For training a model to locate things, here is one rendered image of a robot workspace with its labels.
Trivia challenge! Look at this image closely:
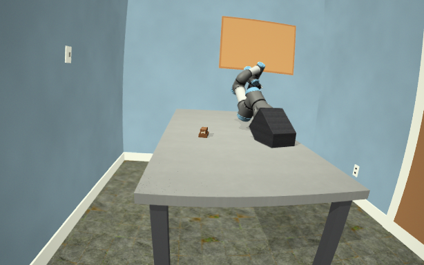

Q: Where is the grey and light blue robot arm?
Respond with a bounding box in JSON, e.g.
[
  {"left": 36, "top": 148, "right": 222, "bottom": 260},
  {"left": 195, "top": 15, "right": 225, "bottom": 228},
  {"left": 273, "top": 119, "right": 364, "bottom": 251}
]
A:
[{"left": 231, "top": 62, "right": 273, "bottom": 121}]

